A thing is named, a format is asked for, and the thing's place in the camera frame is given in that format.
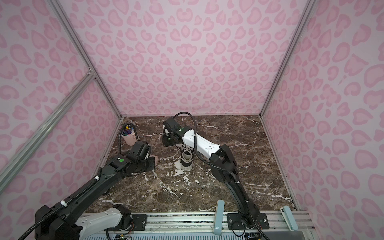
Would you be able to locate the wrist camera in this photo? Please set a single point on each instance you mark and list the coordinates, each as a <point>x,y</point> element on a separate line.
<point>140,152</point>
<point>170,125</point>

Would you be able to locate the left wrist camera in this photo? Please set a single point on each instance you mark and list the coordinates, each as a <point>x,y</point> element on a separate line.
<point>140,152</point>

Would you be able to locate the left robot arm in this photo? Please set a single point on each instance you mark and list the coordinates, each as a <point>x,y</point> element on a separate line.
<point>64,220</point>

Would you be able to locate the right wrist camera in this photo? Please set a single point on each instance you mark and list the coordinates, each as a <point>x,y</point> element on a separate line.
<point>170,125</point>

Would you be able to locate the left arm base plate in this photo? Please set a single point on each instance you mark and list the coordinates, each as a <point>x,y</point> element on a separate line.
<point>135,222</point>

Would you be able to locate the light blue clamp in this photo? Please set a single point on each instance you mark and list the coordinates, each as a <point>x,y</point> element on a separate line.
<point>289,218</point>
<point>218,219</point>

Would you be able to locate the diagonal aluminium frame bar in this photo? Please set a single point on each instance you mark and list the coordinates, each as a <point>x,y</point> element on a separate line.
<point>19,160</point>

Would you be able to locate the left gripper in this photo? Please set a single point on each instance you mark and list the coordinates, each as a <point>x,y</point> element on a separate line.
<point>152,166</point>

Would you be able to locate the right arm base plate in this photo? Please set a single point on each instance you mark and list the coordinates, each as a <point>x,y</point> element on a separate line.
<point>237,221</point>

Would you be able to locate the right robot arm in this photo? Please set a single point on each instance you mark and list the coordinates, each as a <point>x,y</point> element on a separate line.
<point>223,167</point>

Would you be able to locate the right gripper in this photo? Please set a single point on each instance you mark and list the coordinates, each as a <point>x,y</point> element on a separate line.
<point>165,142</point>

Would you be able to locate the light blue clamp right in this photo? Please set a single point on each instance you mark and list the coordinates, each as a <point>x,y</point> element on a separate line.
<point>289,218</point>

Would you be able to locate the black white sneaker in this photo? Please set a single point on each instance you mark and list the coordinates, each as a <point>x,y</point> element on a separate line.
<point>186,159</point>

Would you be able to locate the pens in cup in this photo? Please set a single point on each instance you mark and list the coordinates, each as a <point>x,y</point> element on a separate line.
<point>127,130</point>

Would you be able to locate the pink rectangular case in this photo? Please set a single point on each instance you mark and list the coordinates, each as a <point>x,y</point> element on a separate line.
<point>156,159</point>

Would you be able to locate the pink pen cup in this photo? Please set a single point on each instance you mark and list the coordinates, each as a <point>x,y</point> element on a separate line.
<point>131,139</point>

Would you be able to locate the aluminium rail base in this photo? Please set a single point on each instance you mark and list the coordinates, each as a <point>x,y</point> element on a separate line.
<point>199,225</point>

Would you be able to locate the light blue clamp centre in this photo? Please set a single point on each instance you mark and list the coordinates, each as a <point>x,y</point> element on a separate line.
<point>218,219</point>

